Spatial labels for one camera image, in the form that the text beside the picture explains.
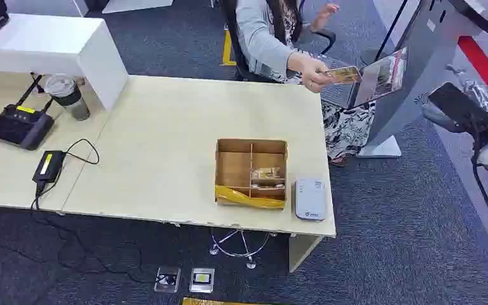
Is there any lidded drink cup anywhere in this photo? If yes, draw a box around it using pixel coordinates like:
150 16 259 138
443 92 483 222
43 74 91 122

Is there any black floor cable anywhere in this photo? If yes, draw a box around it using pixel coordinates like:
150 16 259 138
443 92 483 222
0 209 166 285

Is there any floor socket with plug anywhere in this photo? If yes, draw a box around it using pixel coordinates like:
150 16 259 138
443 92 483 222
154 266 182 294

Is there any gold printed card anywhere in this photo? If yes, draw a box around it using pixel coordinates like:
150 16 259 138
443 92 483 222
325 65 363 86

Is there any grey kiosk stand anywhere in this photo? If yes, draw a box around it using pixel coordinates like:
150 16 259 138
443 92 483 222
355 0 488 159

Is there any black power adapter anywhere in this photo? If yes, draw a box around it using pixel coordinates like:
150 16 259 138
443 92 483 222
31 149 66 185

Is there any person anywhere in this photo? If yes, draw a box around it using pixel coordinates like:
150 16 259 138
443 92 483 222
234 0 376 168

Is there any floor socket with label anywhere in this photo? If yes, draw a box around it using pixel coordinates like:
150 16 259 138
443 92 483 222
189 268 216 295

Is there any chrome wire footrest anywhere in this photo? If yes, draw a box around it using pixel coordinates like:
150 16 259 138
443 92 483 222
208 227 271 271

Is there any yellow flat package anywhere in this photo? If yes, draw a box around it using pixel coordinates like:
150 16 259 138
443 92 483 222
181 297 272 305

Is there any open laptop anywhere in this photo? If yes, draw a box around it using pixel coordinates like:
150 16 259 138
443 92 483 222
317 46 409 111

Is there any black router with antennas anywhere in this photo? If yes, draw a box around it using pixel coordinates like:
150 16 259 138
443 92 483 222
0 74 56 151

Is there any white desk shelf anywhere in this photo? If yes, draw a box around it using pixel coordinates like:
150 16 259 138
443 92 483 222
0 13 130 113

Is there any black adapter cable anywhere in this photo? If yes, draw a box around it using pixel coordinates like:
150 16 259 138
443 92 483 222
30 138 101 212

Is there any person's left hand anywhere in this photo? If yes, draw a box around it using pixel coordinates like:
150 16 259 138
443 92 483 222
309 3 341 33

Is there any person's right hand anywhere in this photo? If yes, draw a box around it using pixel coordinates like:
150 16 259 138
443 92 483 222
287 51 333 94

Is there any white card reader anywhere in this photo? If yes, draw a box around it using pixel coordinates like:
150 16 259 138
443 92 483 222
294 177 328 222

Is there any yellow floor tape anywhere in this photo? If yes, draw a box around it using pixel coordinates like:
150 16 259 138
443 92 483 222
220 29 238 67

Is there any stack of cards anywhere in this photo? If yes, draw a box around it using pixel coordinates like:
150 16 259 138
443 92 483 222
251 166 286 189

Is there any desk side panel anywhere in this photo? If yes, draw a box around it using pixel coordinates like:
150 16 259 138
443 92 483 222
287 233 325 273

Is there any wooden divided card box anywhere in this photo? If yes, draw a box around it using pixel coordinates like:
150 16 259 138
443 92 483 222
213 138 289 210

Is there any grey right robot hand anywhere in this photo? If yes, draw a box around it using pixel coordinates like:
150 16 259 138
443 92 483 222
421 64 488 138

